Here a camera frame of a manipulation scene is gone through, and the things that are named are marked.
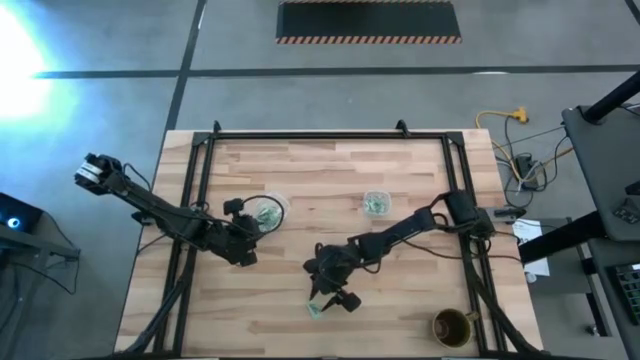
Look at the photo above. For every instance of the grey desk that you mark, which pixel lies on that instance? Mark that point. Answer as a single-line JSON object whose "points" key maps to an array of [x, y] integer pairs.
{"points": [[610, 160]]}

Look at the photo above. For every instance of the black desk caster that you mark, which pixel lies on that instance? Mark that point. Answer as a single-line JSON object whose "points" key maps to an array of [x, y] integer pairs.
{"points": [[592, 330]]}

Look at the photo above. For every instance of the black pole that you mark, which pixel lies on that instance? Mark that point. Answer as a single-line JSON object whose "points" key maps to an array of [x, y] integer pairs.
{"points": [[615, 97]]}

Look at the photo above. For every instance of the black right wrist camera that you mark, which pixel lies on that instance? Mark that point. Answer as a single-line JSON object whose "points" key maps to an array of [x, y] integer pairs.
{"points": [[312, 266]]}

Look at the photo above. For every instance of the black hazard-striped floor mat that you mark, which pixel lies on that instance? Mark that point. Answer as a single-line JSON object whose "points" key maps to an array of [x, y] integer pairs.
{"points": [[367, 20]]}

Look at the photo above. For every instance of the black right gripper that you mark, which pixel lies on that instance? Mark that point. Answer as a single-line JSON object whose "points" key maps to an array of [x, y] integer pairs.
{"points": [[342, 265]]}

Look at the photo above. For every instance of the black aluminium table frame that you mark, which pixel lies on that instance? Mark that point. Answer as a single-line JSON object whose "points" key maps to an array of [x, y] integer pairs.
{"points": [[325, 135]]}

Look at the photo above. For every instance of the black box with blue light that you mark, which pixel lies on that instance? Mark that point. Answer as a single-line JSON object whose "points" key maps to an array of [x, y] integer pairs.
{"points": [[20, 212]]}

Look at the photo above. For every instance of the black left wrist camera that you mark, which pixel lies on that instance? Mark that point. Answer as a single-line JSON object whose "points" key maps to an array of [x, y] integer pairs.
{"points": [[233, 206]]}

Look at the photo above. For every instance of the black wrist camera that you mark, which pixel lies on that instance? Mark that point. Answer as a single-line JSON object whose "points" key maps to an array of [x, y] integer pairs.
{"points": [[233, 206], [312, 266]]}

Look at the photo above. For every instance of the dark metal stand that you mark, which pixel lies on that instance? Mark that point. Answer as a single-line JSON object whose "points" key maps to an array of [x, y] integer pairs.
{"points": [[35, 245]]}

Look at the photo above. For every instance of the large clear plastic container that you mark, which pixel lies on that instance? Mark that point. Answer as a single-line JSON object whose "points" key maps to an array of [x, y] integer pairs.
{"points": [[286, 200]]}

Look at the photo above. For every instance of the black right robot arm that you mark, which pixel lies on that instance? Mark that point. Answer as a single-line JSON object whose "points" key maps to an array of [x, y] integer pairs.
{"points": [[400, 232]]}

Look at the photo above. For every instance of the black keyboard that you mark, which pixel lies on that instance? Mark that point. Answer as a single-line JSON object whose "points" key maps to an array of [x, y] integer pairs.
{"points": [[627, 292]]}

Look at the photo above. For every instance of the black desk controller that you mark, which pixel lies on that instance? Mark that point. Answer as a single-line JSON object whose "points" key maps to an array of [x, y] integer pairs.
{"points": [[627, 210]]}

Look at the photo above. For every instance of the small clear plastic container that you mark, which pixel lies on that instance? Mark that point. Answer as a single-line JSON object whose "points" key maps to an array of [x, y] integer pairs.
{"points": [[376, 194]]}

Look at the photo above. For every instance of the black metal strut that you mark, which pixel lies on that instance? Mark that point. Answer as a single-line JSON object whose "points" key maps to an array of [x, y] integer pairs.
{"points": [[560, 240]]}

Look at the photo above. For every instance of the green sweetener packet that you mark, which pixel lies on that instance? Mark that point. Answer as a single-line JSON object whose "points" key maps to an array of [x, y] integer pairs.
{"points": [[372, 200], [315, 312], [262, 222], [276, 220], [382, 205], [270, 212], [375, 210]]}

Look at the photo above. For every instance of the black power strip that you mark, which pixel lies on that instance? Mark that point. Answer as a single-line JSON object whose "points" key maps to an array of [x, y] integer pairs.
{"points": [[525, 167]]}

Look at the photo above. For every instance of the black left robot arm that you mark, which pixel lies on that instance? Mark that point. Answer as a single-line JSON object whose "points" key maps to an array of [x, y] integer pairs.
{"points": [[165, 215]]}

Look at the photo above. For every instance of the brown ceramic mug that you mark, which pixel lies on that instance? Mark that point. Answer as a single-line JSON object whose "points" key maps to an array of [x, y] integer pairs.
{"points": [[452, 330]]}

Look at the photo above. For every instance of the white paper sheet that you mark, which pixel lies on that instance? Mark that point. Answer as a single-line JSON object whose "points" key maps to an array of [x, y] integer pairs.
{"points": [[537, 267], [527, 231]]}

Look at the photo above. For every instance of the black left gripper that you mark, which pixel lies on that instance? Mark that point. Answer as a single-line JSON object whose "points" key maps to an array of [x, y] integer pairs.
{"points": [[240, 235]]}

